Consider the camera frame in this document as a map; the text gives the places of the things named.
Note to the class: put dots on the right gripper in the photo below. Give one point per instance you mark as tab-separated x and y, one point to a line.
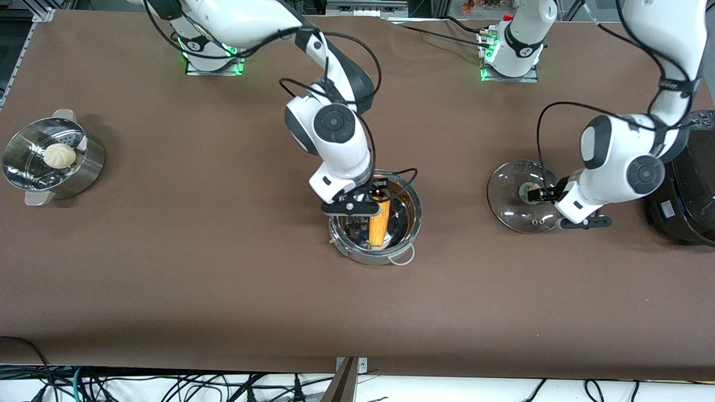
377	191

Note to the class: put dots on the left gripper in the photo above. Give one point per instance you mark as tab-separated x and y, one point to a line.
547	194

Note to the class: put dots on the yellow corn cob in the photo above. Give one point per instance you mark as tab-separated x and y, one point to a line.
379	229

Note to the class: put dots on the glass pot lid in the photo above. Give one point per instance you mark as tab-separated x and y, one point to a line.
508	195

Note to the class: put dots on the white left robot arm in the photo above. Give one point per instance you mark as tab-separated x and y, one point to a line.
614	159

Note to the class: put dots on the stainless steel pot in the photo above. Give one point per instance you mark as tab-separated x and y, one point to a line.
368	258

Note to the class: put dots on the steel steamer pot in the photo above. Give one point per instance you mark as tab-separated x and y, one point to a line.
84	173

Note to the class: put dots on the brown table cover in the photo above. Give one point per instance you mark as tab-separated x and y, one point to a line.
503	307

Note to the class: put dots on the black rice cooker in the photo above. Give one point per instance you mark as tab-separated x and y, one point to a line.
690	215

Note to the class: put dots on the grey metal box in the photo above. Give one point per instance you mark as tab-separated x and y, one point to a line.
366	8

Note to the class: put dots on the white steamed bun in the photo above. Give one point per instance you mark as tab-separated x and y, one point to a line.
58	157

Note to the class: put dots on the small metal table bracket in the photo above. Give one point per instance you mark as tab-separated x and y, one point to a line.
362	364

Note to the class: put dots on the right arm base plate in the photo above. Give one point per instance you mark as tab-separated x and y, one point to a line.
195	72

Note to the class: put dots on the aluminium frame rail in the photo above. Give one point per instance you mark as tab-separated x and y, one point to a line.
17	67

